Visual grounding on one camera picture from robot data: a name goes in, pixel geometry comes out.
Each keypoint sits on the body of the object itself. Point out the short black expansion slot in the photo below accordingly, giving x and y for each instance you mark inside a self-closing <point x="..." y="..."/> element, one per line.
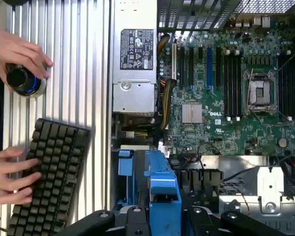
<point x="200" y="53"/>

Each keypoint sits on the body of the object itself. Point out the white metal bracket with screw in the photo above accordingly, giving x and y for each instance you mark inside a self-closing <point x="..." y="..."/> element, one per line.
<point x="270" y="182"/>

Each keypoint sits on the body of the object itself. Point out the open grey PC case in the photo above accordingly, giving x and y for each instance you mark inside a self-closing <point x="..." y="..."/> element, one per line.
<point x="241" y="162"/>

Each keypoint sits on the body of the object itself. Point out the silver power supply unit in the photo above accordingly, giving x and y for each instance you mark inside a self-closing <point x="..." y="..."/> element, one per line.
<point x="134" y="93"/>

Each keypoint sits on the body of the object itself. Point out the white expansion slot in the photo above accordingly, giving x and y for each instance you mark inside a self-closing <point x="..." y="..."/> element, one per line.
<point x="173" y="61"/>

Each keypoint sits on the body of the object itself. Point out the blue plastic disk bay latch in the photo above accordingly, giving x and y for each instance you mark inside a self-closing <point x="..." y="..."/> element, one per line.
<point x="125" y="162"/>

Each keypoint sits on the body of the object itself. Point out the silver coin cell battery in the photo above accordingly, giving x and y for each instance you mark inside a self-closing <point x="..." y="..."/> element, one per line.
<point x="282" y="142"/>

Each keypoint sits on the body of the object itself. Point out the black plastic air shroud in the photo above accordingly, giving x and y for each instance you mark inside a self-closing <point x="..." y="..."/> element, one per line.
<point x="199" y="178"/>

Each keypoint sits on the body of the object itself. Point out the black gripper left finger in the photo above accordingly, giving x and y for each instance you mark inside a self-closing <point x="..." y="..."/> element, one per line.
<point x="98" y="221"/>

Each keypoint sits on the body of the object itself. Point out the silver finned chipset heat sink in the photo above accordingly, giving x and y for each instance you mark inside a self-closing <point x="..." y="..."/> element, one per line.
<point x="192" y="113"/>

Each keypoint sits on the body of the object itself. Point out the green Dell motherboard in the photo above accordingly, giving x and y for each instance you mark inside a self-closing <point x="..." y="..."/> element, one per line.
<point x="233" y="132"/>

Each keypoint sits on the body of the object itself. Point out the long black expansion slot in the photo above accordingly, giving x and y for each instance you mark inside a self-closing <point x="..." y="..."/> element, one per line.
<point x="191" y="66"/>
<point x="182" y="66"/>
<point x="218" y="66"/>

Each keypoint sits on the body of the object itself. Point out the CPU socket with metal frame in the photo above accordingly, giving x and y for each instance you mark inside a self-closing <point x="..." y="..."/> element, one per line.
<point x="260" y="91"/>

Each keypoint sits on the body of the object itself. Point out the blue expansion slot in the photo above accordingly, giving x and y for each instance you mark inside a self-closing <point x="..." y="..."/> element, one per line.
<point x="209" y="66"/>

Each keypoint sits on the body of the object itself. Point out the person's left hand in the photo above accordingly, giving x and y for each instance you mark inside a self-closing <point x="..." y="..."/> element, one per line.
<point x="12" y="49"/>

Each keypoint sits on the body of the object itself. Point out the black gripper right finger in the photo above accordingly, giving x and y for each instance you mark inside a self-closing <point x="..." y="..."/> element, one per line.
<point x="236" y="221"/>

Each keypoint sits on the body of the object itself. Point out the person's right hand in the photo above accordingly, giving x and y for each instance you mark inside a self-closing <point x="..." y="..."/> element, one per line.
<point x="7" y="172"/>

